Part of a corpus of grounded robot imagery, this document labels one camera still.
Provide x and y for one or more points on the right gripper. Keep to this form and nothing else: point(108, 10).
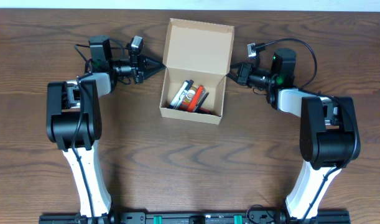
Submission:
point(241, 67)

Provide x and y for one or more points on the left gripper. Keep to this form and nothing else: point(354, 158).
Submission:
point(134, 63)

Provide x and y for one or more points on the blue whiteboard marker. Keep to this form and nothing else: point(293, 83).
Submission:
point(180, 95)

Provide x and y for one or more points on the cardboard box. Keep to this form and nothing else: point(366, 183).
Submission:
point(201, 52)

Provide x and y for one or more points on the red and black stapler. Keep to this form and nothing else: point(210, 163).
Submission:
point(198, 99)

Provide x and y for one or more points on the black whiteboard marker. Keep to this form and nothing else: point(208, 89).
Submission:
point(185, 93)

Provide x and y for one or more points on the yellow tape roll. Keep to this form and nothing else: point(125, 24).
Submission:
point(189, 95)

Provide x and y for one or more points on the red utility knife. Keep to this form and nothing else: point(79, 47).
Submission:
point(184, 107)

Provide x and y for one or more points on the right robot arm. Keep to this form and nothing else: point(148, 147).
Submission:
point(328, 142)

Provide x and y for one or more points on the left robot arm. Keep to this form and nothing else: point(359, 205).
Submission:
point(74, 124)

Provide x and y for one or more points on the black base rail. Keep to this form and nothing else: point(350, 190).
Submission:
point(258, 215)

